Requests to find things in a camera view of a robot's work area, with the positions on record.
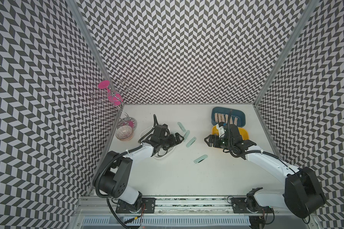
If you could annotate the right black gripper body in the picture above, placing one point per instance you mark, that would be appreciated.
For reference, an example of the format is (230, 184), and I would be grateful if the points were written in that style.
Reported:
(223, 142)

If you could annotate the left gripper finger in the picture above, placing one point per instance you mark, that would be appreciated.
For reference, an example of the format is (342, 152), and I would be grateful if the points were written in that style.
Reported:
(177, 142)
(178, 136)

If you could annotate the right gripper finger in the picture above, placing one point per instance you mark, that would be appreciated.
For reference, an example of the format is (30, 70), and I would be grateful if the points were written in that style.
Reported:
(248, 143)
(209, 140)

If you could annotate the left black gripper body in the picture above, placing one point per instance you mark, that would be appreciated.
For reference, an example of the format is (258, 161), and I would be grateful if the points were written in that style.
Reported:
(167, 141)

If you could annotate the yellow storage box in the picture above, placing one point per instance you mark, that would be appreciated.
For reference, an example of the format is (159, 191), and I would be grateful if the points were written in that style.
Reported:
(242, 132)

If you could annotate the white storage box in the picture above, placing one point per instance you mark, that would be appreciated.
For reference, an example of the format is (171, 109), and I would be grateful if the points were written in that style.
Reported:
(162, 153)

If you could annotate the mint knife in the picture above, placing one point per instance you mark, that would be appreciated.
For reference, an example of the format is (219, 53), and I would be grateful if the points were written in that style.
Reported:
(200, 159)
(181, 126)
(191, 142)

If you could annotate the dark teal storage box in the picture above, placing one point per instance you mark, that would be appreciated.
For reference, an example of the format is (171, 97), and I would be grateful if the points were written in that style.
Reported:
(230, 115)

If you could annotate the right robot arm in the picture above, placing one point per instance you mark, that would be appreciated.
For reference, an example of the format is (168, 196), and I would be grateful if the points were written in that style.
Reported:
(301, 192)

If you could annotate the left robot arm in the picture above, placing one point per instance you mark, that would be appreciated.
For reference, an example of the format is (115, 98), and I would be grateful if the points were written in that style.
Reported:
(111, 179)

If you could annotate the mint knife angled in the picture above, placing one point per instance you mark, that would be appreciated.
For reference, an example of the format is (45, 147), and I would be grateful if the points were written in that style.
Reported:
(186, 135)

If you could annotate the mint knife top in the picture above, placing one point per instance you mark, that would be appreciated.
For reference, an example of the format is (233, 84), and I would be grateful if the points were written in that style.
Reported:
(181, 126)

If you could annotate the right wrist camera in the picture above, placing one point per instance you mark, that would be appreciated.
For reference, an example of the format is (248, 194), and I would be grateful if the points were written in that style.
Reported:
(221, 129)

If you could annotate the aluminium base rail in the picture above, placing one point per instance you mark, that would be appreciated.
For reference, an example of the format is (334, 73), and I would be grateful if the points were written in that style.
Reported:
(177, 205)

